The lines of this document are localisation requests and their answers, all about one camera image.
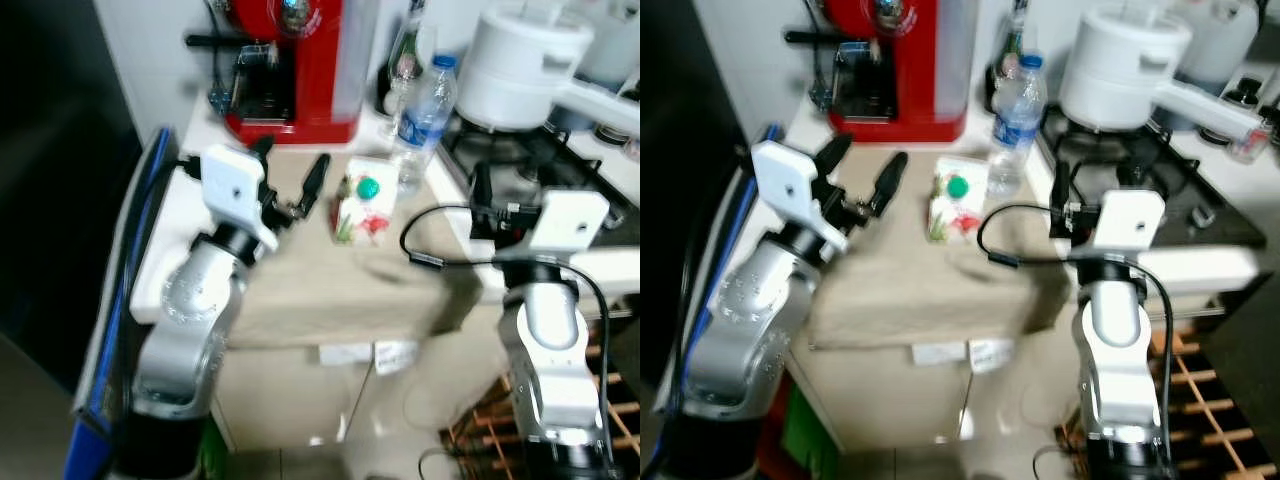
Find small white paper label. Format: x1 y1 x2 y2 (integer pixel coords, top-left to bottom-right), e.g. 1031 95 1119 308
912 343 966 366
318 343 373 366

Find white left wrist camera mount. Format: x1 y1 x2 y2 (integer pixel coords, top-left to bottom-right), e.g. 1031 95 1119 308
200 145 279 251
750 140 849 251

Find black tall cabinet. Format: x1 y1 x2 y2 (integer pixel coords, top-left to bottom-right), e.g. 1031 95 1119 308
0 0 141 391
640 0 761 351

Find wooden slatted rack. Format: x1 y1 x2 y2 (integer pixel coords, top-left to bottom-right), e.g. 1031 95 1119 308
1055 320 1280 480
440 320 641 480

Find white juice carton green cap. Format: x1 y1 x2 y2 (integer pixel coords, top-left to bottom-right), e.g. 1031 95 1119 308
927 157 989 241
330 157 393 246

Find beige cloth mat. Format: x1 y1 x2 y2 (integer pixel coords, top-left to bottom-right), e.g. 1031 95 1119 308
805 140 1071 349
225 140 486 349

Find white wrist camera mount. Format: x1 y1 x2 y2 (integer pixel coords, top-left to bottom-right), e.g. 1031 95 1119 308
750 140 849 251
200 145 279 251
527 190 611 256
1093 190 1166 253

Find green plastic board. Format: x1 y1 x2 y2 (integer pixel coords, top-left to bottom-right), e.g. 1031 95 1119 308
780 390 841 476
200 420 231 476

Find dark glass bottle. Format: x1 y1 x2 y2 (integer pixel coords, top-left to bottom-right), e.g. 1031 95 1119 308
378 0 426 116
985 0 1031 111

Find clear plastic water bottle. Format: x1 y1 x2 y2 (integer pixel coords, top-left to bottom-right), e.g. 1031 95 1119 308
985 55 1048 198
393 55 459 196

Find black gas stove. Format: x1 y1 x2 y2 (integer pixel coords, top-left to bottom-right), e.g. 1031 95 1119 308
440 110 641 251
1040 75 1280 251

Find beige kitchen cabinet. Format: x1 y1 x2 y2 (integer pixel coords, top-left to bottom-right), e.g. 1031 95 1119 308
790 300 1091 446
205 300 531 456

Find white plastic jug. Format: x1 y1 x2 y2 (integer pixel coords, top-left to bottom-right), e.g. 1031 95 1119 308
575 0 641 96
1170 0 1261 91

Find orange plastic board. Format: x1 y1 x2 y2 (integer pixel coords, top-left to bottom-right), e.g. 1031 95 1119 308
755 435 791 480

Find red coffee machine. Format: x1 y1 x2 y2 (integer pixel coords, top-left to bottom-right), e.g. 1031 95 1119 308
785 0 976 143
185 0 376 146

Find printed white paper label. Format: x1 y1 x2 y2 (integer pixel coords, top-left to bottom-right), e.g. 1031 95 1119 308
968 338 1016 374
373 340 421 376

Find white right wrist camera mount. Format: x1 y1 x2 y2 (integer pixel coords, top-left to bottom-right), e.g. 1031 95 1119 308
527 190 611 256
1093 190 1166 253

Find white pot with handle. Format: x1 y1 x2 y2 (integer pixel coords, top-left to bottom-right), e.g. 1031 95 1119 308
455 5 641 136
1058 5 1266 141

